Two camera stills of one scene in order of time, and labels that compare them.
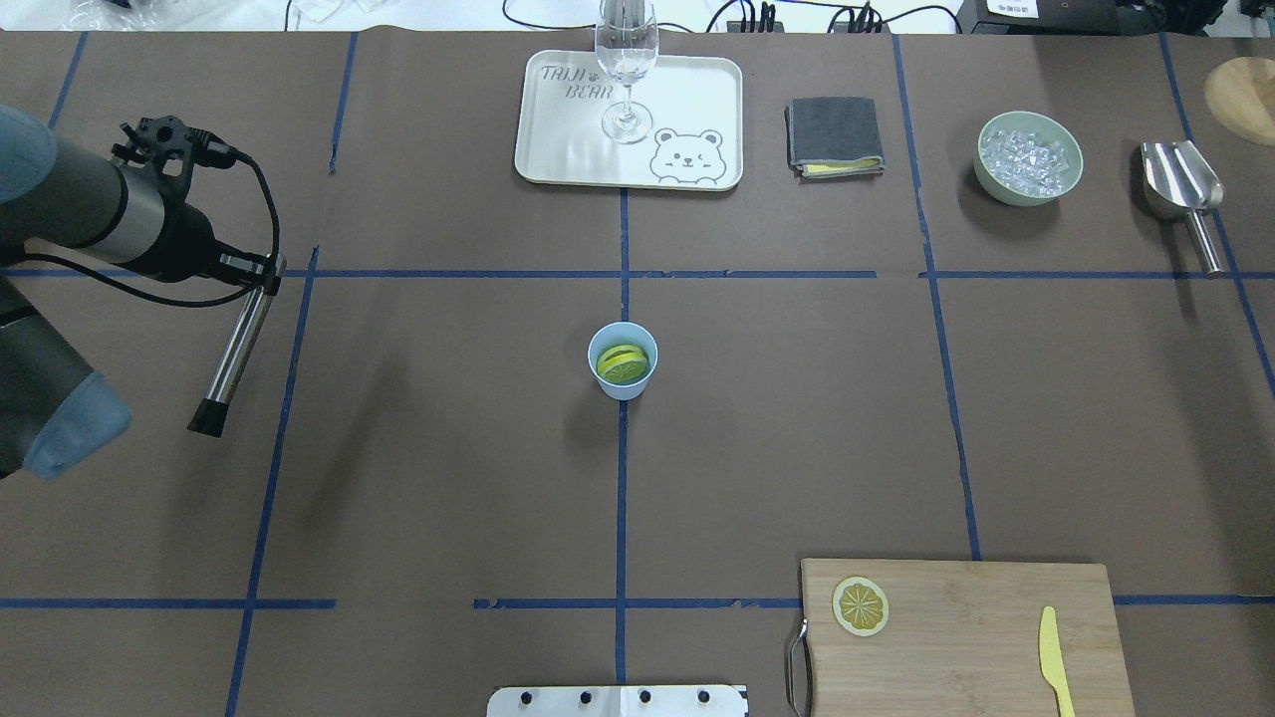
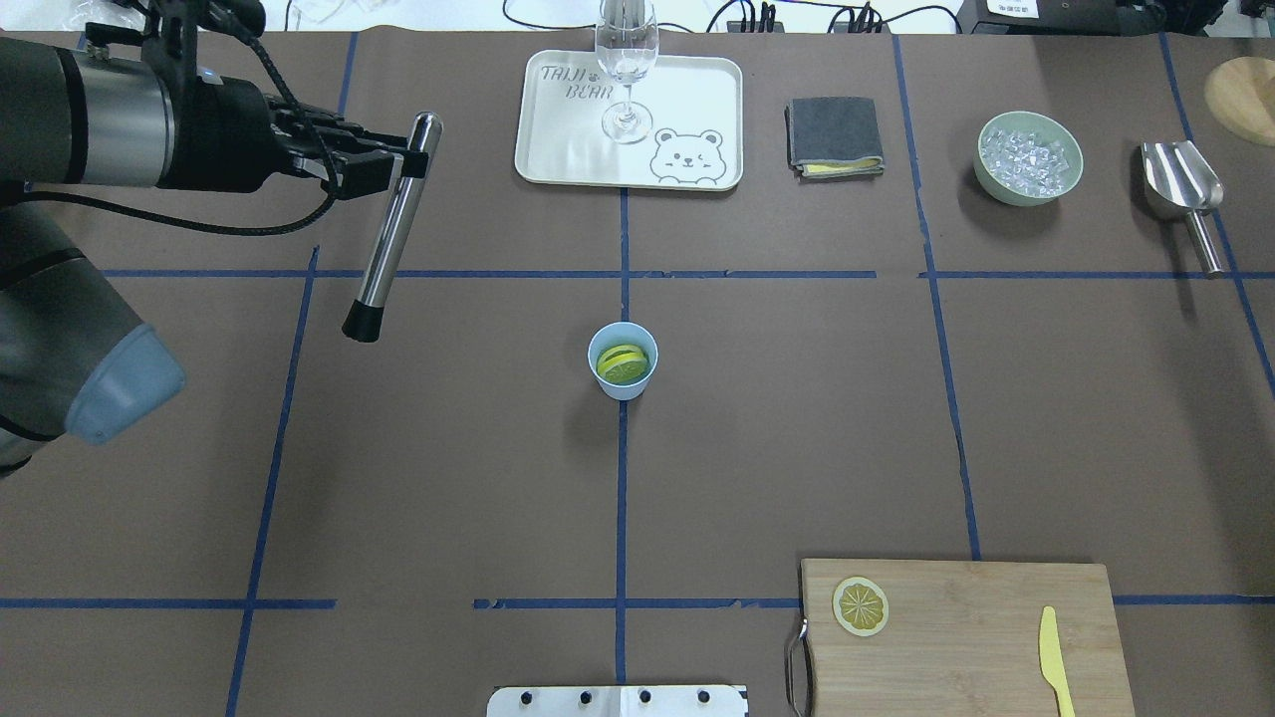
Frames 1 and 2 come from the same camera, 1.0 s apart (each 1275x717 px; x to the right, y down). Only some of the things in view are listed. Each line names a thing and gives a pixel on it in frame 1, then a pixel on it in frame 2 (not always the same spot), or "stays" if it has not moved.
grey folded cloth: (833, 136) stays
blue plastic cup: (624, 355) stays
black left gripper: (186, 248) -> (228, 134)
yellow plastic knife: (1052, 662) stays
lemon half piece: (622, 362) stays
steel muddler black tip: (210, 418) -> (365, 319)
